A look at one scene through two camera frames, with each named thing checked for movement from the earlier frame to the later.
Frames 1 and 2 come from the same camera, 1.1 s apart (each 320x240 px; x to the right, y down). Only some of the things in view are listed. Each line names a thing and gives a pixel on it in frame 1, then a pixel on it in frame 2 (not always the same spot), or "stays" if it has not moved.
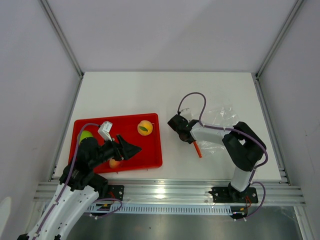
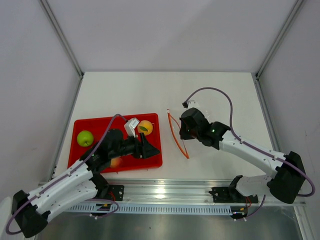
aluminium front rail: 285,192 stays
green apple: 85,134 stays
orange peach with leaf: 145,127 stays
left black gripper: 123,150 → 143,149
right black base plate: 230,195 stays
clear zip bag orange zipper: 221,117 → 176,129
